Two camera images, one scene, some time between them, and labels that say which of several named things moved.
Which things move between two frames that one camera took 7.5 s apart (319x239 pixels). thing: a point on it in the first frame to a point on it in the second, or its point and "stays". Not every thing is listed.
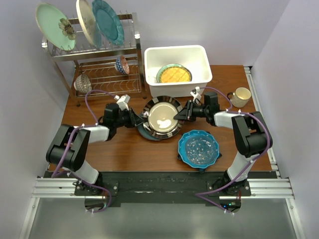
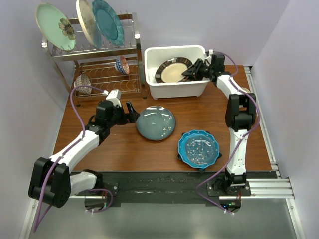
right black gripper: [186, 113] to [192, 73]
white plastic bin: [193, 57] stays
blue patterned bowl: [121, 65] stays
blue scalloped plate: [198, 149] stays
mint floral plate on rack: [55, 26] stays
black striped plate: [160, 111] to [171, 70]
